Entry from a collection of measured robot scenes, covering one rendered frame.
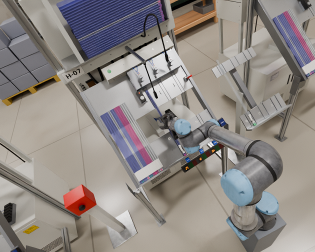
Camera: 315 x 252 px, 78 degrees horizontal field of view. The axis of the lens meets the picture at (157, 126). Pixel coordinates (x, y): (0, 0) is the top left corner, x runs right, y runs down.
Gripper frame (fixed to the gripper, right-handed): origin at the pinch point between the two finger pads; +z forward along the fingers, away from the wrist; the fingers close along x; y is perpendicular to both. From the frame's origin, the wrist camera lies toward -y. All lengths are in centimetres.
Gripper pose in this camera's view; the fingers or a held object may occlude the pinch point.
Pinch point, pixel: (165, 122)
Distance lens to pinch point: 129.2
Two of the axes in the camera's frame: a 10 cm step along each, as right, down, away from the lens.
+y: -4.7, -8.5, -2.4
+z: -2.5, -1.3, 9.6
